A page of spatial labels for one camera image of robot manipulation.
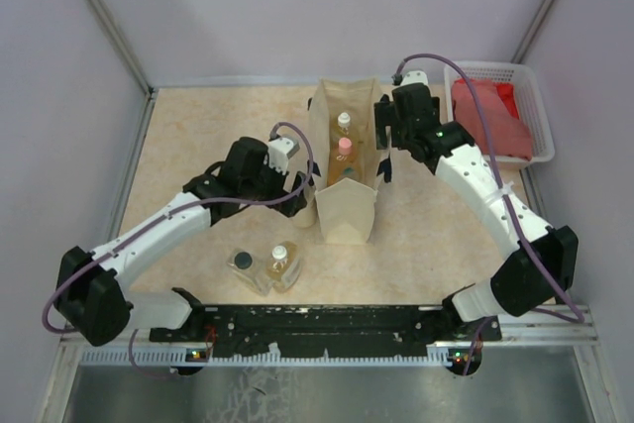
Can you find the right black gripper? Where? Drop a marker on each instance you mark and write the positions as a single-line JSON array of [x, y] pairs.
[[385, 115]]

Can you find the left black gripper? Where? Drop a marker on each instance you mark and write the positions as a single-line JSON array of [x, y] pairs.
[[299, 178]]

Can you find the cream cylindrical bottle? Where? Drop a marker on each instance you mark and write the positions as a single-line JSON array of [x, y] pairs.
[[307, 216]]

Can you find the yellow liquid bottle white cap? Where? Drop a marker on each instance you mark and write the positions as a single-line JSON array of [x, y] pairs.
[[343, 126]]

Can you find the pink cap orange bottle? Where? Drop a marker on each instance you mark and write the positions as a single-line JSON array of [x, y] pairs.
[[345, 154]]

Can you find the beige canvas bag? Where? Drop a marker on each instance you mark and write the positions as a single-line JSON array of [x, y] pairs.
[[346, 210]]

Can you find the clear jar teal lid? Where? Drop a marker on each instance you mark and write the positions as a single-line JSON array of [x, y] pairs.
[[351, 173]]

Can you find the amber bottle white cap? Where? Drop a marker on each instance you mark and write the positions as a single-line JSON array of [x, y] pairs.
[[284, 265]]

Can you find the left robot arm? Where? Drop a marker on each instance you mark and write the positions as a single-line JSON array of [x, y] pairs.
[[93, 288]]

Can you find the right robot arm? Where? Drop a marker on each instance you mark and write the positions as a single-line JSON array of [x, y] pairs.
[[538, 260]]

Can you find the clear bottle black cap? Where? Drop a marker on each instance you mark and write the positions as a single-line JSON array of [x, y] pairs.
[[250, 270]]

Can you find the pink red cloth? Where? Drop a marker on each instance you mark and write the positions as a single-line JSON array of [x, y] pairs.
[[510, 136]]

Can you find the white plastic basket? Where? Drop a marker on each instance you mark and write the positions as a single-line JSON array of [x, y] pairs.
[[527, 97]]

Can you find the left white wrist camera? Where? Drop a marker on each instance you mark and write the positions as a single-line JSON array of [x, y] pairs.
[[279, 153]]

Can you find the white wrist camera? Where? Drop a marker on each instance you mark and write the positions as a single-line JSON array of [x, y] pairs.
[[279, 153], [416, 76]]

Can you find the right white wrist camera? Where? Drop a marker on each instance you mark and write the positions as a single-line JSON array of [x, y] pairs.
[[416, 76]]

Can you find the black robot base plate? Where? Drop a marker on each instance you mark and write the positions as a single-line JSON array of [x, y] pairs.
[[393, 334]]

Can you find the aluminium rail frame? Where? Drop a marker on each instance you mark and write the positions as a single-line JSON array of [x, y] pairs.
[[550, 326]]

